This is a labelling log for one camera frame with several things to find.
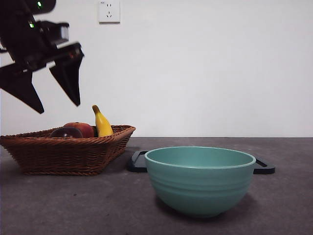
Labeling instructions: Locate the dark purple plum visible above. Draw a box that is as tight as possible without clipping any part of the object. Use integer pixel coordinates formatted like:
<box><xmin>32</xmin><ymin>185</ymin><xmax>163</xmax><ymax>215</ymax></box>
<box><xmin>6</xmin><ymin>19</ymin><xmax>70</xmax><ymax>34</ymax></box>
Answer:
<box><xmin>49</xmin><ymin>127</ymin><xmax>83</xmax><ymax>138</ymax></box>

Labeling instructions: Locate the teal ceramic bowl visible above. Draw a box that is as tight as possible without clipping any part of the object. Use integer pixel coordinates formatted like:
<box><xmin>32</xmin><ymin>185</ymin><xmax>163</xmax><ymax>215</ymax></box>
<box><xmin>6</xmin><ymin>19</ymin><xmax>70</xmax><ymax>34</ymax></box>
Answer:
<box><xmin>144</xmin><ymin>146</ymin><xmax>256</xmax><ymax>218</ymax></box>

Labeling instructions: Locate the red orange peach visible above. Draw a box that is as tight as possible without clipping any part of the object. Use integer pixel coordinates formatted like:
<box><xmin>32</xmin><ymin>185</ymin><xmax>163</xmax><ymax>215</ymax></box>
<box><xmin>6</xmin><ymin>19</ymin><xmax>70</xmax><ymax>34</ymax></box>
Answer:
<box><xmin>63</xmin><ymin>121</ymin><xmax>95</xmax><ymax>138</ymax></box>

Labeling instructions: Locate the yellow banana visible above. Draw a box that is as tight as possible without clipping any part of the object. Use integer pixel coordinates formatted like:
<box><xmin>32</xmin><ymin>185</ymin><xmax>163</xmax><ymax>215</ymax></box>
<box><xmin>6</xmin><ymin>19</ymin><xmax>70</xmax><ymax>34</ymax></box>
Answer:
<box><xmin>91</xmin><ymin>104</ymin><xmax>114</xmax><ymax>138</ymax></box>

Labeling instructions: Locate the brown wicker basket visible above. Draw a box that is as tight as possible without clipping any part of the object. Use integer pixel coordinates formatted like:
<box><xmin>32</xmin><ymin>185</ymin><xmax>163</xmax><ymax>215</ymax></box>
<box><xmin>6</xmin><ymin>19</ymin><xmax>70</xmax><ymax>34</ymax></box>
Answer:
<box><xmin>0</xmin><ymin>125</ymin><xmax>136</xmax><ymax>176</ymax></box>

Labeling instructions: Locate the dark green rectangular tray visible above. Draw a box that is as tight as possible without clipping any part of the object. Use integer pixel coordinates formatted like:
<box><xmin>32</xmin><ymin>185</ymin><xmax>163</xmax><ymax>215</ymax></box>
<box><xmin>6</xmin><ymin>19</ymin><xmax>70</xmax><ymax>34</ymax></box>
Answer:
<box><xmin>126</xmin><ymin>150</ymin><xmax>276</xmax><ymax>175</ymax></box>

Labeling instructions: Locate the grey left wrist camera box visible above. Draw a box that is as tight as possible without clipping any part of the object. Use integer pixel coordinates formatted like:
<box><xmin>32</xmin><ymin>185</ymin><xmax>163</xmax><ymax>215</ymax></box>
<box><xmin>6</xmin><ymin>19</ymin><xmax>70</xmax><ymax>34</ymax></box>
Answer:
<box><xmin>40</xmin><ymin>21</ymin><xmax>71</xmax><ymax>46</ymax></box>

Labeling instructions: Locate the white wall socket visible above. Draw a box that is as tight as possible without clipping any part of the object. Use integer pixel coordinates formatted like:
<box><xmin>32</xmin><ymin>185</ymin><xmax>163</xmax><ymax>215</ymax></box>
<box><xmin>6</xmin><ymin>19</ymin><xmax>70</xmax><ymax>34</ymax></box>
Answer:
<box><xmin>99</xmin><ymin>0</ymin><xmax>121</xmax><ymax>24</ymax></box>

